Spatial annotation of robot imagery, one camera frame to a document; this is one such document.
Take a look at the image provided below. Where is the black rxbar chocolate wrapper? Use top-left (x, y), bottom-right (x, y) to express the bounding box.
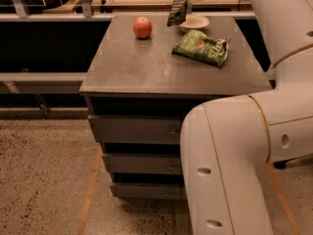
top-left (167, 0), bottom-right (187, 26)

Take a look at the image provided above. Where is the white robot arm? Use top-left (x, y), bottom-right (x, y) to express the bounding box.
top-left (180, 0), bottom-right (313, 235)

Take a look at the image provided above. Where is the red apple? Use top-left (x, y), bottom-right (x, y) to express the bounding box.
top-left (133, 17), bottom-right (153, 39)

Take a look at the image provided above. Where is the white bowl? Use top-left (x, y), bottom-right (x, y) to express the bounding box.
top-left (180, 14), bottom-right (209, 32)

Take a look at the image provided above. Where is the green chip bag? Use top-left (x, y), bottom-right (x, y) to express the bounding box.
top-left (172, 29), bottom-right (229, 67)

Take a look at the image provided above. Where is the grey drawer cabinet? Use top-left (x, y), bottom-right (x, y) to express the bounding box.
top-left (80, 14), bottom-right (271, 187)

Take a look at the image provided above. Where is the top grey drawer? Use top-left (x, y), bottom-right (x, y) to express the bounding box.
top-left (88, 115), bottom-right (181, 145)

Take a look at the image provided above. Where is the grey drawer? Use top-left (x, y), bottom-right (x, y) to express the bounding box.
top-left (103, 153), bottom-right (181, 174)
top-left (88, 115), bottom-right (181, 145)
top-left (110, 182), bottom-right (186, 200)

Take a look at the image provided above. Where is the middle grey drawer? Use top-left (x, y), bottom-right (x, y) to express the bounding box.
top-left (103, 153), bottom-right (181, 174)

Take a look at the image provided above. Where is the black office chair base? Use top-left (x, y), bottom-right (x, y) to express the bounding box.
top-left (273, 160), bottom-right (289, 169)

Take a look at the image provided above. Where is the bottom grey drawer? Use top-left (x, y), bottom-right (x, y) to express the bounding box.
top-left (110, 182), bottom-right (186, 200)

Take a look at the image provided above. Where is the metal shelf rail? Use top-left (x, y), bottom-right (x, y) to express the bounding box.
top-left (0, 72), bottom-right (86, 94)

